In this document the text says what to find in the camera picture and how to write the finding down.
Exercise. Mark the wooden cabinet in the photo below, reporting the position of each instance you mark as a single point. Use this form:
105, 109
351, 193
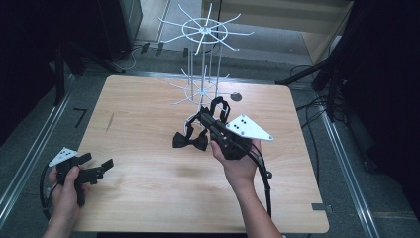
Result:
290, 20

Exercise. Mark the black bow tie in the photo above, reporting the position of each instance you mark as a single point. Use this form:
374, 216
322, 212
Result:
189, 141

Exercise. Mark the grey round sticker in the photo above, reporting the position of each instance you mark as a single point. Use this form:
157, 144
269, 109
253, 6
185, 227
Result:
235, 96

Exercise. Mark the grey tape patch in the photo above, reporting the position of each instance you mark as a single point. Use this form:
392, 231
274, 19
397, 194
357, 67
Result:
318, 207

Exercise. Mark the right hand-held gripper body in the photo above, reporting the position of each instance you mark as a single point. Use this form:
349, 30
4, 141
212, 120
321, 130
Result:
246, 129

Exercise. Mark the dark cabinet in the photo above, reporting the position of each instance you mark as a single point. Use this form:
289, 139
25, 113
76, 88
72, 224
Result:
124, 23

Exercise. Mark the person's left hand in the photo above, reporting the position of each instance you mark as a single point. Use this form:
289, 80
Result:
66, 195

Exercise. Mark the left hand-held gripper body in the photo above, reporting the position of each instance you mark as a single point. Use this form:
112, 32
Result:
62, 157

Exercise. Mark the black metal stand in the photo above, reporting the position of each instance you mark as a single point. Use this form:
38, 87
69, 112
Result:
327, 76
61, 72

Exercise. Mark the person's right hand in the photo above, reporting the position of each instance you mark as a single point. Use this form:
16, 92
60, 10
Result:
241, 172

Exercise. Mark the metal floor rail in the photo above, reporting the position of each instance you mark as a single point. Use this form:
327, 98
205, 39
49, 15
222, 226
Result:
350, 172
29, 158

